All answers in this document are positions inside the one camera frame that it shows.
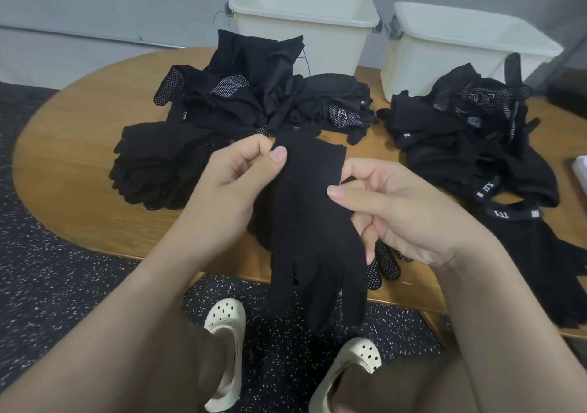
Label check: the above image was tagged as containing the person's right hand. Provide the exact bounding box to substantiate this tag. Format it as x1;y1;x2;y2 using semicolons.
327;157;497;272

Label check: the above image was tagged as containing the person's right forearm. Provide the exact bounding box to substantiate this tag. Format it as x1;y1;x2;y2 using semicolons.
435;238;587;413

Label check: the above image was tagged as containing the person's left hand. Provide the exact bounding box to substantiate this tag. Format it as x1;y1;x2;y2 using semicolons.
174;133;288;267

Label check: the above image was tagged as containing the black fingerless glove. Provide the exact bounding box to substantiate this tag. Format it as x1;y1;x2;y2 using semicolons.
477;201;587;329

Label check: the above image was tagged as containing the person's left forearm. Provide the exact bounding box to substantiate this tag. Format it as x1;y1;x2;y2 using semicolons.
0;234;231;413

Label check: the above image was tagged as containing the stack of black gloves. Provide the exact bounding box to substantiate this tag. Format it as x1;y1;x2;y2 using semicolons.
110;121;240;212

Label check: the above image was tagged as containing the white plastic bin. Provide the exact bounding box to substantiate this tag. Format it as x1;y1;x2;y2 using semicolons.
226;0;382;77
380;2;564;102

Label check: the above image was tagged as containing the white flat tray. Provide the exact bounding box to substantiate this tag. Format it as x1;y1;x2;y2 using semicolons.
573;155;587;193

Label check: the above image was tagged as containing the person's white shoe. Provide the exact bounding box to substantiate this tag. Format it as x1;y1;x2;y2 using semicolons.
204;298;247;413
309;337;383;413

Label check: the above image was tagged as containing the person's left leg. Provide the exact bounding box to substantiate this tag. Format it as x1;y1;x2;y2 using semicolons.
179;321;240;413

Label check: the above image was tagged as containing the person's right white shoe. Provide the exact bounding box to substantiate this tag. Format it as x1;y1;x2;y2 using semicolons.
309;337;383;413

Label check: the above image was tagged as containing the pile of black gloves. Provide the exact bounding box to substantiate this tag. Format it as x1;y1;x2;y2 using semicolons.
153;29;561;209
110;121;240;212

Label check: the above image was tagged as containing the person's left white shoe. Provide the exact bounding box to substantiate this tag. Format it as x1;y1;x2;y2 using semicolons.
204;298;247;413

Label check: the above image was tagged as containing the metal rack frame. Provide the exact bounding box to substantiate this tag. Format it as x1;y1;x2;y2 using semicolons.
545;32;587;120

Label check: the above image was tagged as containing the grey wall pipe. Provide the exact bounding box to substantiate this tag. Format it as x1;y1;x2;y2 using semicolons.
0;24;229;51

